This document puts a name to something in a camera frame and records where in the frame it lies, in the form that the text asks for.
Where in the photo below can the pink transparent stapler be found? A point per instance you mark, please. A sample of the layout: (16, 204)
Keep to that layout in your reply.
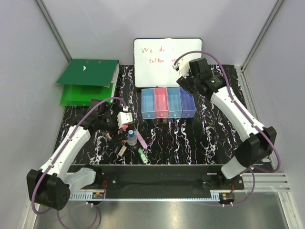
(117, 134)

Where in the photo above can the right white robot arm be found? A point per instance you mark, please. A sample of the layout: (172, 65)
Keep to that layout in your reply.
(257, 140)

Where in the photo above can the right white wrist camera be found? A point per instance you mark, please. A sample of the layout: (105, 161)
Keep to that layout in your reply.
(183, 67)

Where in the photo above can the green ring binder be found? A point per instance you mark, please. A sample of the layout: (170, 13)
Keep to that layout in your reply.
(90, 72)

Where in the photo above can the small clear glue bottle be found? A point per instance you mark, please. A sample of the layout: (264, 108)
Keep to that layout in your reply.
(131, 138)

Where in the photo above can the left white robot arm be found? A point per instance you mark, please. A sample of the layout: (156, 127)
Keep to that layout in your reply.
(50, 185)

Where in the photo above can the circuit board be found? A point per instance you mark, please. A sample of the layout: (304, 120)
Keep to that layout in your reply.
(228, 196)
(98, 195)

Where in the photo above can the beige correction tape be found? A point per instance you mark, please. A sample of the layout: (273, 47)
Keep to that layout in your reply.
(122, 150)

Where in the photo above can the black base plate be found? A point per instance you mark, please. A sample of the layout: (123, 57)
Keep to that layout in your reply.
(161, 182)

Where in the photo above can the pink eraser stick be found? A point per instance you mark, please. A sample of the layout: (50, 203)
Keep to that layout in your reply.
(141, 140)

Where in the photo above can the purple bin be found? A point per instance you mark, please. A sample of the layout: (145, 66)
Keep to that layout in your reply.
(188, 104)

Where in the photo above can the pink bin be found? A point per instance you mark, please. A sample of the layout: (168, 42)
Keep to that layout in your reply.
(161, 102)

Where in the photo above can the black marble pattern mat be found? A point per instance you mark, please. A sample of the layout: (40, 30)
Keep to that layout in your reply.
(207, 138)

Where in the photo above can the right circuit board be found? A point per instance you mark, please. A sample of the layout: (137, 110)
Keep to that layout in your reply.
(228, 196)

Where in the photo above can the left circuit board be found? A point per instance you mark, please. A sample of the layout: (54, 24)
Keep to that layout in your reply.
(98, 195)

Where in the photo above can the light blue bin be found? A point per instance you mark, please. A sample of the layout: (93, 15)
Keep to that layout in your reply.
(148, 104)
(174, 102)

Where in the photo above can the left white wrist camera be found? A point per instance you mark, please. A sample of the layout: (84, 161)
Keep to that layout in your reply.
(124, 117)

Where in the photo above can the green white correction tape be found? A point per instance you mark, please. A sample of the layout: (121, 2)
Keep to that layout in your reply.
(142, 156)

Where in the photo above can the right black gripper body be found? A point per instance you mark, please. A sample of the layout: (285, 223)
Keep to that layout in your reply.
(190, 81)

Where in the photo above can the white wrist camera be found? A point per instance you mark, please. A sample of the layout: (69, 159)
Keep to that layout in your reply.
(124, 117)
(183, 67)

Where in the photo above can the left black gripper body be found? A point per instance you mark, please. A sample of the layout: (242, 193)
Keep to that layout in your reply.
(110, 124)

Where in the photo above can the white dry-erase board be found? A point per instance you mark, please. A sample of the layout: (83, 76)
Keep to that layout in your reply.
(154, 59)

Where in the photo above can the orange black marker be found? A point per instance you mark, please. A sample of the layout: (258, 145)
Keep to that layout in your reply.
(118, 146)

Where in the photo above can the light green folder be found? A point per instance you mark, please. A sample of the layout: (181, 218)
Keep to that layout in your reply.
(81, 95)

